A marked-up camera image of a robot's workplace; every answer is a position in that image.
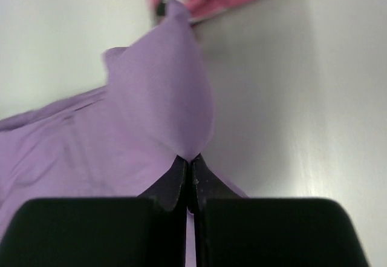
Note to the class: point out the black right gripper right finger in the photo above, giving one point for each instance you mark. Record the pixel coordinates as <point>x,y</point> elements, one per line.
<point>231,230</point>

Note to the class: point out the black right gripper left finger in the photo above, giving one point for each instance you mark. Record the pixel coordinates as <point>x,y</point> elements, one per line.
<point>147,230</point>

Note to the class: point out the purple trousers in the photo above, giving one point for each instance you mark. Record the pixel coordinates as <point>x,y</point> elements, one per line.
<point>119,139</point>

